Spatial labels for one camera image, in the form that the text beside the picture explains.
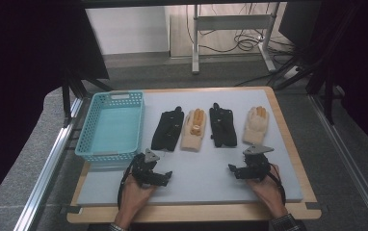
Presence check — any person's left hand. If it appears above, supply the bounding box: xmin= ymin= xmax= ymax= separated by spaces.
xmin=116 ymin=177 xmax=157 ymax=221

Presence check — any aluminium rail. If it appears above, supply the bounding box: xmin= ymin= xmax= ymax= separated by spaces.
xmin=13 ymin=97 xmax=84 ymax=231
xmin=308 ymin=94 xmax=368 ymax=231

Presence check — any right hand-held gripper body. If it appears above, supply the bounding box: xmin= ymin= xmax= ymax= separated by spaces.
xmin=242 ymin=143 xmax=275 ymax=183

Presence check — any left hand-held gripper cable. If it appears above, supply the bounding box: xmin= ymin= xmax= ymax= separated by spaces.
xmin=117 ymin=161 xmax=136 ymax=210

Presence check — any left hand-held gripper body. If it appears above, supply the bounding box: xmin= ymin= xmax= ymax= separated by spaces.
xmin=130 ymin=147 xmax=166 ymax=188

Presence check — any teal plastic basket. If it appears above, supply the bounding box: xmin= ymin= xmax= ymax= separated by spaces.
xmin=74 ymin=90 xmax=146 ymax=168

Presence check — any black glove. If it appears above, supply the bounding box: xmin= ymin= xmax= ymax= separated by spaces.
xmin=150 ymin=106 xmax=185 ymax=152
xmin=208 ymin=102 xmax=238 ymax=149

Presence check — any tangle of black floor cables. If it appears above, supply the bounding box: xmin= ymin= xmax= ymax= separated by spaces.
xmin=185 ymin=3 xmax=297 ymax=55

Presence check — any hand-held gripper cable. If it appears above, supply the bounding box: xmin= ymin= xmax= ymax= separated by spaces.
xmin=268 ymin=163 xmax=287 ymax=206
xmin=117 ymin=161 xmax=136 ymax=210

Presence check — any black tripod stand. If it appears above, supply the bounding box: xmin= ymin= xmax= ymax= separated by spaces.
xmin=275 ymin=47 xmax=338 ymax=126
xmin=61 ymin=68 xmax=115 ymax=128

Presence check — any light grey foam mat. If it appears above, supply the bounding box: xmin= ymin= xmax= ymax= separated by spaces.
xmin=76 ymin=89 xmax=304 ymax=207

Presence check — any white metal desk frame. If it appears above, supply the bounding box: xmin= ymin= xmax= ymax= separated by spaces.
xmin=191 ymin=3 xmax=277 ymax=75

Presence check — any beige glove with orange fingers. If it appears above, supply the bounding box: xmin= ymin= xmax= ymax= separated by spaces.
xmin=242 ymin=105 xmax=270 ymax=146
xmin=180 ymin=108 xmax=208 ymax=152

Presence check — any right hand-held gripper cable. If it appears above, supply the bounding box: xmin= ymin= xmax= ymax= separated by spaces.
xmin=268 ymin=163 xmax=287 ymax=206

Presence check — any person's right hand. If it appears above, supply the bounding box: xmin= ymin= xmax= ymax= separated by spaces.
xmin=246 ymin=164 xmax=289 ymax=220

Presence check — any dark curtain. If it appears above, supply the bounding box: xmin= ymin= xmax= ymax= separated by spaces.
xmin=316 ymin=0 xmax=368 ymax=159
xmin=0 ymin=0 xmax=110 ymax=214

